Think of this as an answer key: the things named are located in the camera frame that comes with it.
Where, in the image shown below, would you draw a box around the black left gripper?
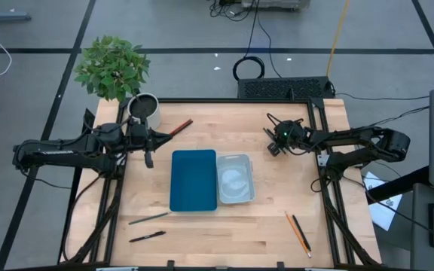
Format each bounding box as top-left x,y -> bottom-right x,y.
128,120 -> 173,169

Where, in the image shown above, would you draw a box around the grey pencil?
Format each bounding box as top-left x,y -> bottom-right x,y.
128,212 -> 172,226

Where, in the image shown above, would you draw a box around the orange pencil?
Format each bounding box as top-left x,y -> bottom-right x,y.
284,210 -> 312,259

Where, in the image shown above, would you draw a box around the blue plastic bin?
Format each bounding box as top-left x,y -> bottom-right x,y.
169,148 -> 219,212

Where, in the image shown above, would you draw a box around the black perforated computer case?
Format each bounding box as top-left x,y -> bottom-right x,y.
237,76 -> 335,100

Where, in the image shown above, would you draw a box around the green plant in white pot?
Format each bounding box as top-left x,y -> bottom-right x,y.
72,35 -> 163,131

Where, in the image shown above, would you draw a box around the black desk bar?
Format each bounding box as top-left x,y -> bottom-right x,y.
366,165 -> 430,206

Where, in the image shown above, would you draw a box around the white paper sheet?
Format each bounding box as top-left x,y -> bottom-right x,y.
362,171 -> 404,232

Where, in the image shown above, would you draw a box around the grey device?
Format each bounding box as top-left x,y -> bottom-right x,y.
240,0 -> 311,11

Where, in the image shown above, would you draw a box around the grey desk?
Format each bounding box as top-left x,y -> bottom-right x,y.
409,182 -> 434,271

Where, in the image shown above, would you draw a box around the grey desk foot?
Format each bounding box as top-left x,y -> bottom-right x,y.
0,0 -> 32,23

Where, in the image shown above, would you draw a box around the grey plastic bin with handles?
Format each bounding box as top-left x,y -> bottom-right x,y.
215,153 -> 256,205

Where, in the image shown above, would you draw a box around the black metal table frame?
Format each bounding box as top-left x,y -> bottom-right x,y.
57,96 -> 382,271

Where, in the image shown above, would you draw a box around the coiled black cable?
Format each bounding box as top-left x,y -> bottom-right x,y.
232,0 -> 266,82

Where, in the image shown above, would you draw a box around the thin black cable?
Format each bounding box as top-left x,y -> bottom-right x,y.
367,105 -> 431,128
333,91 -> 431,102
363,187 -> 434,234

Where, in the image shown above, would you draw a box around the yellow cable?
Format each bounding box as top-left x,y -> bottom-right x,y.
325,0 -> 352,78

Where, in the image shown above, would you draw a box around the tangled black cables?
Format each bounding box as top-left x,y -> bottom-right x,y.
208,0 -> 258,23

